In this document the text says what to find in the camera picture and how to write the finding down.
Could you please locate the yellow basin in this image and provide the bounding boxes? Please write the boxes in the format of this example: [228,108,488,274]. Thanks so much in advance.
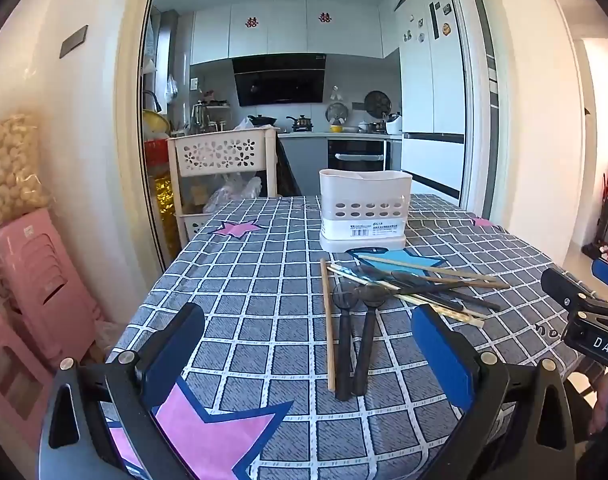
[142,109,173,137]

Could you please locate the light bamboo chopstick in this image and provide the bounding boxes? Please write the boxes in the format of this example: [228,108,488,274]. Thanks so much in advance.
[333,261,485,320]

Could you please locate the red container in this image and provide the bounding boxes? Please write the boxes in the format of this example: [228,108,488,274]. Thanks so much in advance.
[144,139,173,177]

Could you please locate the white plastic utensil holder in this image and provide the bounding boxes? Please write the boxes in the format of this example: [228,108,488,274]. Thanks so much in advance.
[318,168,413,253]

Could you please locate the black range hood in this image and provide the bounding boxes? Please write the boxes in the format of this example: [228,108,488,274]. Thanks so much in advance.
[232,53,327,108]

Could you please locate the black spoon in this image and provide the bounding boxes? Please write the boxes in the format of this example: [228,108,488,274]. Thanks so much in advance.
[332,282,359,402]
[352,282,385,395]
[390,269,503,310]
[356,267,466,312]

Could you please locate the clear plastic bag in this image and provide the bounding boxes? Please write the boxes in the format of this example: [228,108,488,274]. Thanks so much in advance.
[203,175,263,214]

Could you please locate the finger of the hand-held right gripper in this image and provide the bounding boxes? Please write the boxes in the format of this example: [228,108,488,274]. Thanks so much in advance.
[540,267,608,313]

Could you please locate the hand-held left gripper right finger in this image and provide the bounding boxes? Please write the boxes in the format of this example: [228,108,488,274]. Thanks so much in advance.
[411,304,590,480]

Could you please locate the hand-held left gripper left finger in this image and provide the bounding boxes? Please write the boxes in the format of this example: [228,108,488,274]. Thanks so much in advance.
[38,302,205,480]

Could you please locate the bag of white puffs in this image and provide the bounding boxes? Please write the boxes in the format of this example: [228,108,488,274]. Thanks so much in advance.
[0,112,53,232]

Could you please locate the grey wall switch plate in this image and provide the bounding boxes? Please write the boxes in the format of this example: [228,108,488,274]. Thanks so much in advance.
[58,24,90,59]

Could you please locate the gold foil package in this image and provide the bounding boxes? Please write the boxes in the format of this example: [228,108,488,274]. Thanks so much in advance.
[154,174,177,217]

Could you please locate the white kitchen wall cabinets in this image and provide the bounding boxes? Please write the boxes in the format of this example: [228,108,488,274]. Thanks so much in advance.
[190,0,401,66]

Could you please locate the black built-in oven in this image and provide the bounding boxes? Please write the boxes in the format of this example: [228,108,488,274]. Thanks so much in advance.
[327,138,391,174]

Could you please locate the white plastic trolley rack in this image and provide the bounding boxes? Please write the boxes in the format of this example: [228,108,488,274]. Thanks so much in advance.
[167,127,281,252]

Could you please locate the blue floral chopstick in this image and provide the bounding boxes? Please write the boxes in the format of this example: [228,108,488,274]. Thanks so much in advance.
[328,265,485,328]

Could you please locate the white refrigerator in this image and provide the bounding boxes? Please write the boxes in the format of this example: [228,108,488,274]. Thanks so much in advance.
[396,0,468,202]

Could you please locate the grey checked star tablecloth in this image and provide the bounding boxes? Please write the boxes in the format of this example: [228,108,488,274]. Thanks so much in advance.
[106,194,605,480]

